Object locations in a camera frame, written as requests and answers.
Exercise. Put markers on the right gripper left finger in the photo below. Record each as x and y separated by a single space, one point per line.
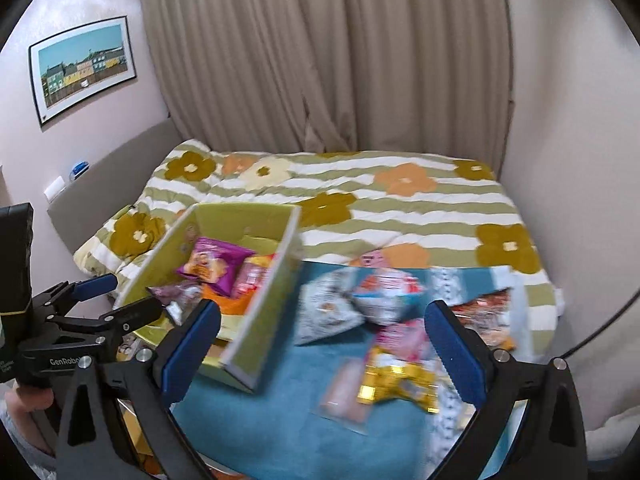
94 443

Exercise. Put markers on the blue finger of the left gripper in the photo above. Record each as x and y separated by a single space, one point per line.
95 287

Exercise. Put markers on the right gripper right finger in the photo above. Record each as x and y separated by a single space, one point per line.
550 442

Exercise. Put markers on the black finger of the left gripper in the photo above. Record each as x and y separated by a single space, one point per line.
135 315

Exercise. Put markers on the orange brown snack bag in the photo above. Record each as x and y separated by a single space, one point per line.
489 316

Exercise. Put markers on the pink strawberry candy bag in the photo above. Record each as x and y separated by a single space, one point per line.
407 341

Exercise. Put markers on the gold foil snack bag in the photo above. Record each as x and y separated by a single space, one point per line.
387 377

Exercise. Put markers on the grey white snack bag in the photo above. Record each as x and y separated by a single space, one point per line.
325 307

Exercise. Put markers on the clear pink wafer packet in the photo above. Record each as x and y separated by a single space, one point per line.
339 402

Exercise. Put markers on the person left hand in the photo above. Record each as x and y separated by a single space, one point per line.
21 402

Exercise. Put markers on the dark maroon snack bag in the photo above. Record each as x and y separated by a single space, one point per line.
178 299

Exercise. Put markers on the grey padded headboard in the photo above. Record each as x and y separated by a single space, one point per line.
113 182

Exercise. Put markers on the purple chip bag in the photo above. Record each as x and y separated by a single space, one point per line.
215 263

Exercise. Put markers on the blue white object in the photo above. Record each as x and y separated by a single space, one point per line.
78 169

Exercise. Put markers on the teal patterned blanket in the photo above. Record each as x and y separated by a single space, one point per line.
278 432

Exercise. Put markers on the green cardboard box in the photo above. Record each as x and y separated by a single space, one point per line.
251 316

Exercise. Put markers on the pink red candy bag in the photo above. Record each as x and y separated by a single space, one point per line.
251 274

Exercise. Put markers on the red white snack bag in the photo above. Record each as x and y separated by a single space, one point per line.
386 295

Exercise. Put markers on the framed houses picture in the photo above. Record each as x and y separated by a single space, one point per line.
75 65

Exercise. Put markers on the pink smartphone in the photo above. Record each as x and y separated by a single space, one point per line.
374 259

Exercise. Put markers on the striped floral quilt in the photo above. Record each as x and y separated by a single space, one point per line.
421 209

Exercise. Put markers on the beige pleated curtain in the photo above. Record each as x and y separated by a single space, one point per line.
282 76

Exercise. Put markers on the white wall switch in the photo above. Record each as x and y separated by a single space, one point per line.
54 189

